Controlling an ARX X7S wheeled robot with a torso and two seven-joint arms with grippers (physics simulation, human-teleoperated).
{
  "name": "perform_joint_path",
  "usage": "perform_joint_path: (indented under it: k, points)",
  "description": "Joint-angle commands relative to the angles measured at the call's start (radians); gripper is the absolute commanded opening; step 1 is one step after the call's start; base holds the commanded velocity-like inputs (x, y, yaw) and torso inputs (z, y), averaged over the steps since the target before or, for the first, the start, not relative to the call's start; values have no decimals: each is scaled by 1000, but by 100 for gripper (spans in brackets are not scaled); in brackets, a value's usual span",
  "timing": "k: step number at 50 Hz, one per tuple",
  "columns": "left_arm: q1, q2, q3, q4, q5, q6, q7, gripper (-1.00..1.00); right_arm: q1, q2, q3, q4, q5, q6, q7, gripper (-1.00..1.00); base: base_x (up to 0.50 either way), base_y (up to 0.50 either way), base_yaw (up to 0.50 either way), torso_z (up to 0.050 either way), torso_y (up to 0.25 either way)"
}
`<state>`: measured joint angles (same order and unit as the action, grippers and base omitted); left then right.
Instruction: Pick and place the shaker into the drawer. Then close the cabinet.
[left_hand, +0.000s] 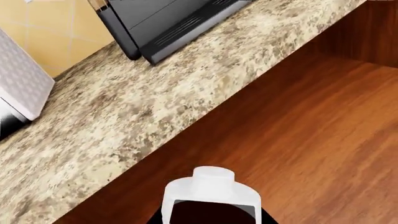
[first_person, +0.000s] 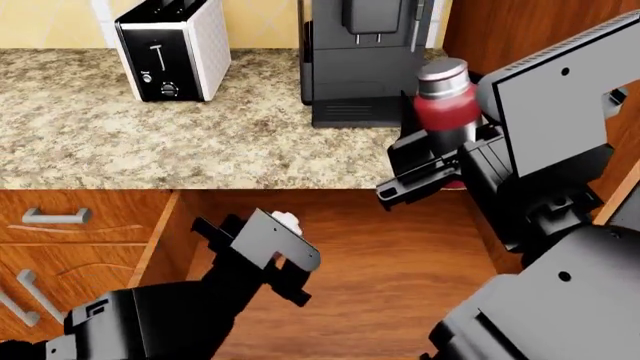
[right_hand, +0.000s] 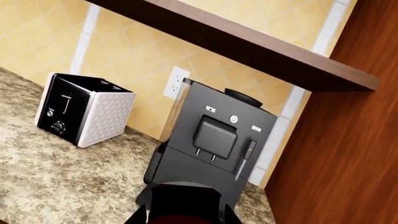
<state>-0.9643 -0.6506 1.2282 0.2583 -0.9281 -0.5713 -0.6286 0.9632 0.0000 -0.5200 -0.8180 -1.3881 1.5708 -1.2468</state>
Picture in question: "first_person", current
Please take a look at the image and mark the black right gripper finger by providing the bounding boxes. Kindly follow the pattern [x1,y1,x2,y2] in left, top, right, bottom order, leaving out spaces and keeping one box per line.
[386,88,443,178]
[473,122,507,147]

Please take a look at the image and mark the white and black toaster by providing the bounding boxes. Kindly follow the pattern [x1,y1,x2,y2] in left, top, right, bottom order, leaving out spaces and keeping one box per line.
[113,0,233,104]

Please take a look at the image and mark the small white round object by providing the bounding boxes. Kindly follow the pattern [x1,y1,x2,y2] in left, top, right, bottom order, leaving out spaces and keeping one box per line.
[271,210,305,237]

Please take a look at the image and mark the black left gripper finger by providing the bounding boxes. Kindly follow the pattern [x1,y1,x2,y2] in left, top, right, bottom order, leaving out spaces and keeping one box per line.
[190,216,224,241]
[265,261,314,308]

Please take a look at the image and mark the open wooden drawer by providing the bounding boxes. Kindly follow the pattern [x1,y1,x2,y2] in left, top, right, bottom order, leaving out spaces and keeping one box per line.
[127,188,526,360]

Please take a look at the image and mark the tall wooden cabinet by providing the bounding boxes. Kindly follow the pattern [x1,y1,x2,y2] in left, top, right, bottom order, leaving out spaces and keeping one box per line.
[441,0,640,228]

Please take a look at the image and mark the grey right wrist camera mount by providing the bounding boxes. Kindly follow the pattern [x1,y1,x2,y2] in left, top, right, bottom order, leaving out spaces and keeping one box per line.
[473,9,640,180]

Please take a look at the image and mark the short grey drawer handle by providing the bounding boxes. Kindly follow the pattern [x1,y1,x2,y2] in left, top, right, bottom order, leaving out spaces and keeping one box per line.
[21,207,94,226]

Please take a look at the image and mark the wooden cabinet door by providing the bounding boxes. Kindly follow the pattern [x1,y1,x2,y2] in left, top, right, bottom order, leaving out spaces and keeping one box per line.
[0,243,154,343]

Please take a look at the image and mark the long grey cabinet handle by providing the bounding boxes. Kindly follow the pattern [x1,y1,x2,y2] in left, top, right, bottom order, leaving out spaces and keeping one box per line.
[0,268,67,328]

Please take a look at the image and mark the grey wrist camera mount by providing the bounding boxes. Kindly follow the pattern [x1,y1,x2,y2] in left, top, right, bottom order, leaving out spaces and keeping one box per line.
[229,207,322,272]
[473,9,640,180]

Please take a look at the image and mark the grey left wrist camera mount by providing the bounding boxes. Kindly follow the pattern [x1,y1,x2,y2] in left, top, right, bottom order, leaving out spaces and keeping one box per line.
[229,207,322,272]

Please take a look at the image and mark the wooden drawer with metal handle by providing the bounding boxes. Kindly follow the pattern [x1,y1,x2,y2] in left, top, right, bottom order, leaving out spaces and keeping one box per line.
[0,189,180,247]

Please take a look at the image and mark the dark grey coffee machine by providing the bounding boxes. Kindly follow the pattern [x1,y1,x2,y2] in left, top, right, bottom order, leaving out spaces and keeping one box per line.
[297,0,437,130]

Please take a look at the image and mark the red shaker with metal lid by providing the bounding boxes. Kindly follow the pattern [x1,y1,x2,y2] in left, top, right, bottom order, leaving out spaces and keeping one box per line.
[410,57,484,189]

